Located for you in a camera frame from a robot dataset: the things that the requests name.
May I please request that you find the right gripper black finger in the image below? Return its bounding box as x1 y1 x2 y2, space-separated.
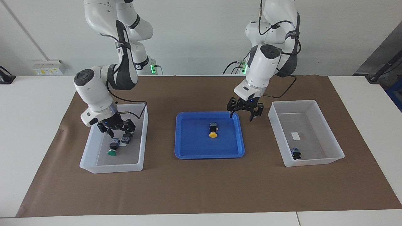
98 125 115 138
122 119 136 137

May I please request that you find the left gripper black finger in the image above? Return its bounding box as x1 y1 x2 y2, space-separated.
227 98 239 119
249 102 264 122

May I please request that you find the translucent white plastic box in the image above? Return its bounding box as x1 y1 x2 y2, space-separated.
268 100 345 167
79 103 149 174

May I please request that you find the blue plastic tray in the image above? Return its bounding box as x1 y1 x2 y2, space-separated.
174 111 245 159

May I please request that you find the brown paper table mat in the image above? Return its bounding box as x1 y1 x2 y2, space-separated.
16 75 402 218

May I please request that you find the black desk device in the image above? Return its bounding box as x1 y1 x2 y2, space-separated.
0 66 16 84

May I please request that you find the black stand pole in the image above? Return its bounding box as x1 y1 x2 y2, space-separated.
367 50 402 83

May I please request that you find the blue crate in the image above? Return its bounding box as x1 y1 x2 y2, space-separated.
386 84 402 112

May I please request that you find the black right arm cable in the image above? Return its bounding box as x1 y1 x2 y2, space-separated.
106 78 147 120

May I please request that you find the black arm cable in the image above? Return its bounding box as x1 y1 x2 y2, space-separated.
258 0 302 98
106 78 147 120

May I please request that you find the black base cable bundle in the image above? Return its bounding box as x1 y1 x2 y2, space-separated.
222 60 249 75

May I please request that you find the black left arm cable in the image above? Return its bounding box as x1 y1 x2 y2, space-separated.
258 0 302 98

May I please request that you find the white wall socket box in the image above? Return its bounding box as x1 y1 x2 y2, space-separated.
31 60 67 76

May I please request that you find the white wall conduit pipe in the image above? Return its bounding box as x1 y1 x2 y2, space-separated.
4 0 50 61

